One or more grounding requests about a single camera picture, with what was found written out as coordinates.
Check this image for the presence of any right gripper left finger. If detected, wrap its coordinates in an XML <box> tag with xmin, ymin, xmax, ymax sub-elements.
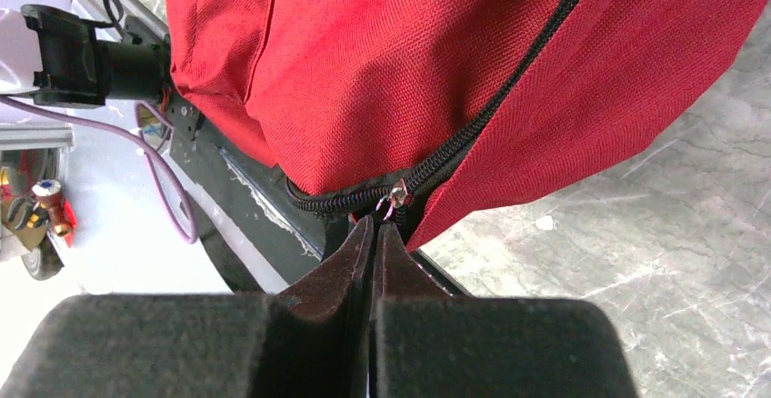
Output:
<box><xmin>1</xmin><ymin>216</ymin><xmax>375</xmax><ymax>397</ymax></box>

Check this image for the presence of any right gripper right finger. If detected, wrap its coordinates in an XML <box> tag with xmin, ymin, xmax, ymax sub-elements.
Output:
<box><xmin>370</xmin><ymin>224</ymin><xmax>637</xmax><ymax>397</ymax></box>

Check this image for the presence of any red backpack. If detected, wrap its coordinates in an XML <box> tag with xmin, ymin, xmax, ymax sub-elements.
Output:
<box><xmin>166</xmin><ymin>0</ymin><xmax>769</xmax><ymax>248</ymax></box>

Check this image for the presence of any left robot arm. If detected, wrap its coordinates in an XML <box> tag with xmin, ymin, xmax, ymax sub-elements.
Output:
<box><xmin>1</xmin><ymin>5</ymin><xmax>171</xmax><ymax>108</ymax></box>

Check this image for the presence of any red valve fitting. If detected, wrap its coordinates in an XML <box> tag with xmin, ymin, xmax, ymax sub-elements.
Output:
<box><xmin>32</xmin><ymin>179</ymin><xmax>77</xmax><ymax>247</ymax></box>

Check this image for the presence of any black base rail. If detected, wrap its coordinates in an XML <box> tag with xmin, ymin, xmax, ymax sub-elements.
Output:
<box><xmin>120</xmin><ymin>15</ymin><xmax>471</xmax><ymax>297</ymax></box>

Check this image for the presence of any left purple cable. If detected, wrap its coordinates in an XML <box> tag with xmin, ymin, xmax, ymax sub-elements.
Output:
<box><xmin>0</xmin><ymin>95</ymin><xmax>200</xmax><ymax>246</ymax></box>

